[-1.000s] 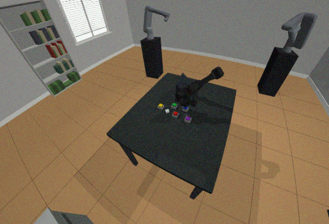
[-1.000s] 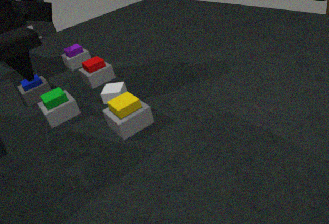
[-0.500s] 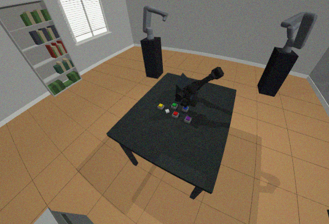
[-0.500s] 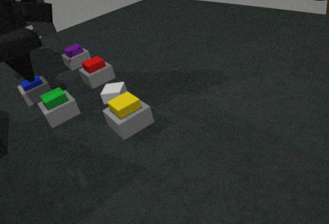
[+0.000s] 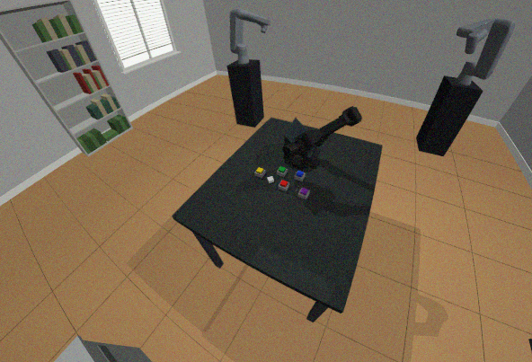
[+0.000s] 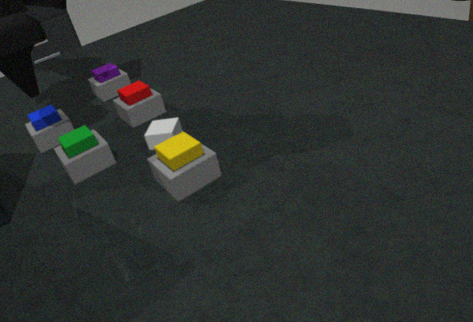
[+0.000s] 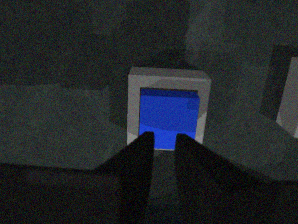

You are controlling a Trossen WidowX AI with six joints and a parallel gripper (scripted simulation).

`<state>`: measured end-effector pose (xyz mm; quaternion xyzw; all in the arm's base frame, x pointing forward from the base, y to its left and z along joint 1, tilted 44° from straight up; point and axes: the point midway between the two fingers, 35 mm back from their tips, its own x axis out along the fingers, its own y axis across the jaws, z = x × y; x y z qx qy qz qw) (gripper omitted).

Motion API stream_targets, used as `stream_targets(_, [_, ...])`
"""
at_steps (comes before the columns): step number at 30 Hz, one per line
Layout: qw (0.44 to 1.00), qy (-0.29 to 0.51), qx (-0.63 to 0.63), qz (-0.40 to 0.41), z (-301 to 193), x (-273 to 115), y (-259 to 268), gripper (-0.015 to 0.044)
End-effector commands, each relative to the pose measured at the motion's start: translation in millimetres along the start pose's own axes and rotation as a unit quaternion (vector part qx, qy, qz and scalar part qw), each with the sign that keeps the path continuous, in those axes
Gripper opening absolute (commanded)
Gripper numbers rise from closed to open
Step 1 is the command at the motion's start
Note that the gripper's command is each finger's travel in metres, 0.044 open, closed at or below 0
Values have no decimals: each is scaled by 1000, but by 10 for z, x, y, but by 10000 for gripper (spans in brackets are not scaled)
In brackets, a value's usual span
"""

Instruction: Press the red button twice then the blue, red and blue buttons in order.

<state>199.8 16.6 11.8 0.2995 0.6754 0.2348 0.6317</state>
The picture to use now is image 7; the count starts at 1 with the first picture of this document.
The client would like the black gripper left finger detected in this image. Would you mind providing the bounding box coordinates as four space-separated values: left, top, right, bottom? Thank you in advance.
0 131 155 224

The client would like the blue button in grey housing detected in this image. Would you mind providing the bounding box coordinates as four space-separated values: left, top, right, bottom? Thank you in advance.
127 67 212 151

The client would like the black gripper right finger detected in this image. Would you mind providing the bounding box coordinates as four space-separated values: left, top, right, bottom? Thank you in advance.
174 133 298 224

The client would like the green button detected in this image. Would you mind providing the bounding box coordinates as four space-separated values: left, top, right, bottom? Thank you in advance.
276 57 298 138

